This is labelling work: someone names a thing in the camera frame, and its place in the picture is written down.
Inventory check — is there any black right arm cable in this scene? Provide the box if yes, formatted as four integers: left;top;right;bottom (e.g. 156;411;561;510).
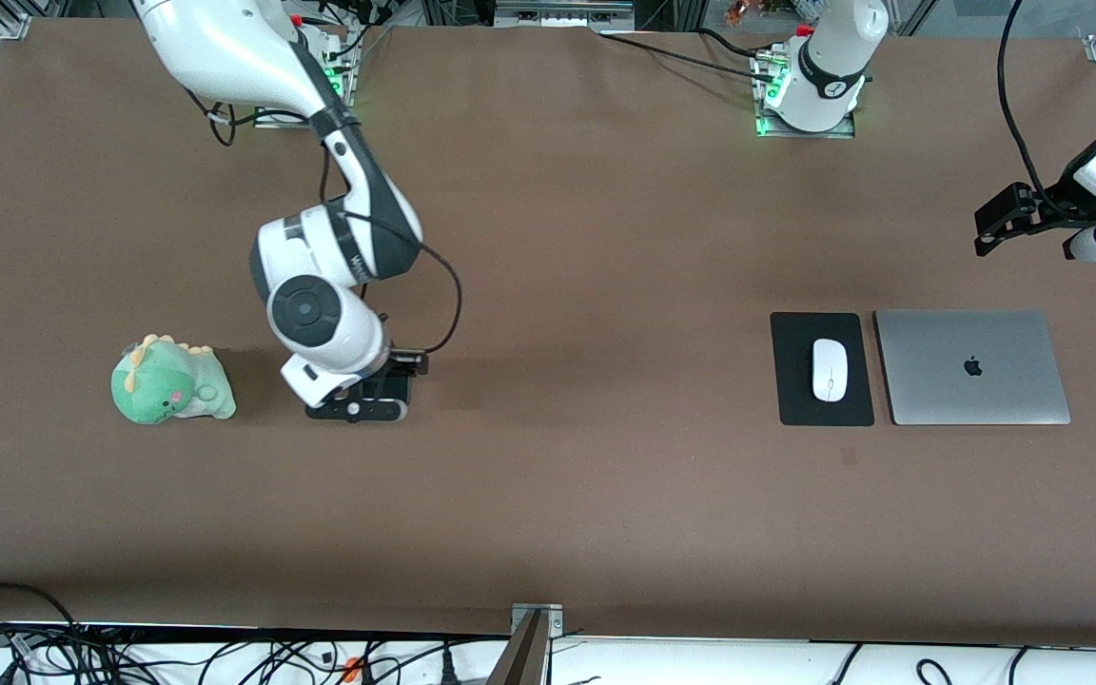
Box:
182;90;463;377

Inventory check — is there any metal bracket with strut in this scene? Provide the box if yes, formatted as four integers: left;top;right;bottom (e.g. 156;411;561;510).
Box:
489;602;565;685

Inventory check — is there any black mouse pad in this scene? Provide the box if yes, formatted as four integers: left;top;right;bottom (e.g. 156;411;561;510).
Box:
770;311;875;427

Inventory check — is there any green dinosaur plush toy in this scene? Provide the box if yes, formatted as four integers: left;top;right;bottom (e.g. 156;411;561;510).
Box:
110;333;237;425

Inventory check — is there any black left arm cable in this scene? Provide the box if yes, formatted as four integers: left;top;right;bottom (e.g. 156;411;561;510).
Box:
997;0;1049;201

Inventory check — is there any grey port box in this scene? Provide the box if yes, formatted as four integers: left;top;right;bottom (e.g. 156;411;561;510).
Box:
494;0;636;29

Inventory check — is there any long black table cable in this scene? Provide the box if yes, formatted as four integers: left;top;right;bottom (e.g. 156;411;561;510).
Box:
598;33;782;85

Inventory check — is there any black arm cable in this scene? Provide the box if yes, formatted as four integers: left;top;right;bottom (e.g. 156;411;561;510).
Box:
182;90;463;377
997;0;1049;201

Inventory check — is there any white computer mouse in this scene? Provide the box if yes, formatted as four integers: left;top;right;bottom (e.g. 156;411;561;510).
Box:
812;338;848;402

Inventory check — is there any short black table cable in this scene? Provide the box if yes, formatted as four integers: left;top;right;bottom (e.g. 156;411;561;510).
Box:
698;27;763;63

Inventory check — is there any grey closed laptop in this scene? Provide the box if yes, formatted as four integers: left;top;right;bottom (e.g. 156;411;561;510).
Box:
873;308;1072;426

